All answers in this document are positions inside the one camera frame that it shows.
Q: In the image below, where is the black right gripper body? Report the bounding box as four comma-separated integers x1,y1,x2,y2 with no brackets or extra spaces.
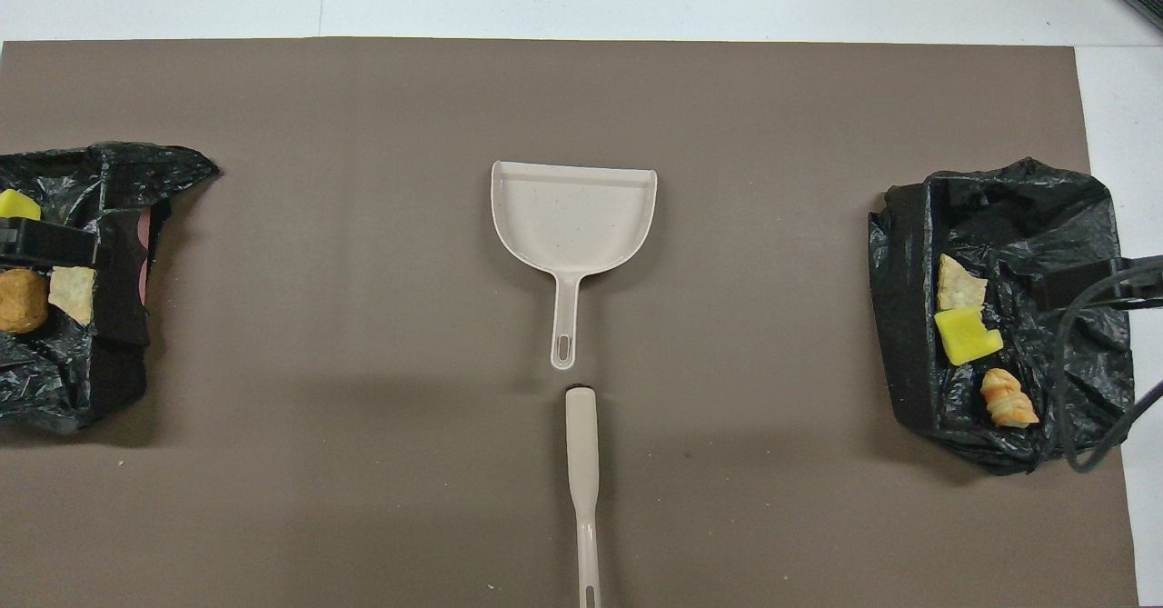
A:
1113,256,1163,300

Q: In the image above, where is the yellow sponge wedge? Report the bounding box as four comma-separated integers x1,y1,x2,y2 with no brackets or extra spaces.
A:
0,189,43,223

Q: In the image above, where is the striped croissant piece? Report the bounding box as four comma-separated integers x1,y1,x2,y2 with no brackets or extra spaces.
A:
980,367,1041,429
47,265,97,326

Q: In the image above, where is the brown fried nugget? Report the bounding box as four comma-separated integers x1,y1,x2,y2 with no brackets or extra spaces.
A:
0,268,50,334

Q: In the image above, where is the torn croissant chunk pale inside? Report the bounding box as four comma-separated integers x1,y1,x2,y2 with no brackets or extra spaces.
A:
937,253,989,311

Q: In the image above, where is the yellow sponge block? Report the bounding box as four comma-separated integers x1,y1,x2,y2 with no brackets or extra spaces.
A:
934,306,1005,367

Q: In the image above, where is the beige plastic dustpan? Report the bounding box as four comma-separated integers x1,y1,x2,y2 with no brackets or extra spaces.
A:
491,161,658,372

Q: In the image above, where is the beige hand brush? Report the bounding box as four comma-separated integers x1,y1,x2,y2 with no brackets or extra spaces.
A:
564,385,602,608

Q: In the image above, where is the black bag lined bin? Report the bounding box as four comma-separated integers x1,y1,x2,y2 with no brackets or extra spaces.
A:
868,156,1137,476

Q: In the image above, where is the pink plastic bin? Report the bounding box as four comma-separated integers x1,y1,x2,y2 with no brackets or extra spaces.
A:
136,211,156,304

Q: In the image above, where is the black bag over pink bin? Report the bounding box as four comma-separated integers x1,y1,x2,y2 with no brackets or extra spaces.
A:
0,142,221,434

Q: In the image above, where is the brown paper table mat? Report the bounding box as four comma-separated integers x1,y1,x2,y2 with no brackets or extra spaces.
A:
0,37,1138,608

